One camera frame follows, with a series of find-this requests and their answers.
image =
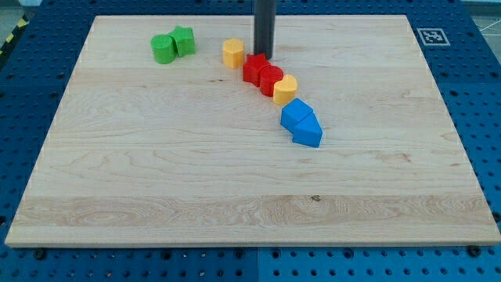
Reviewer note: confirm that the red circle block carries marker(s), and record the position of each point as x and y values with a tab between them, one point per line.
268	76

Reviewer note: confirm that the red star block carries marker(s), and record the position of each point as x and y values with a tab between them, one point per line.
252	68

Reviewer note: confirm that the green star block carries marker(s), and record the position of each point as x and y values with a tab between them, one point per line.
184	40

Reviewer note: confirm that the green circle block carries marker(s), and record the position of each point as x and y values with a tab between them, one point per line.
162	46

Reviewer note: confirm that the blue square block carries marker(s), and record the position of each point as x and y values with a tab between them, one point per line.
294	112

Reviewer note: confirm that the blue triangle block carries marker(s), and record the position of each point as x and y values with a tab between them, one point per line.
308	131

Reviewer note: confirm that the yellow heart block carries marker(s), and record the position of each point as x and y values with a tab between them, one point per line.
285	90

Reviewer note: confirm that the light wooden board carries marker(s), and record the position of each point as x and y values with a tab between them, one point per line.
187	154

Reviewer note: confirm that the yellow hexagon block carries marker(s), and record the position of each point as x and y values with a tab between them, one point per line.
233	53

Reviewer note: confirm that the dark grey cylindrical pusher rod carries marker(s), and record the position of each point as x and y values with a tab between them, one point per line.
264	26

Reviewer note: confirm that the white fiducial marker tag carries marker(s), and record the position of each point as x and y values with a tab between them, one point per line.
431	36

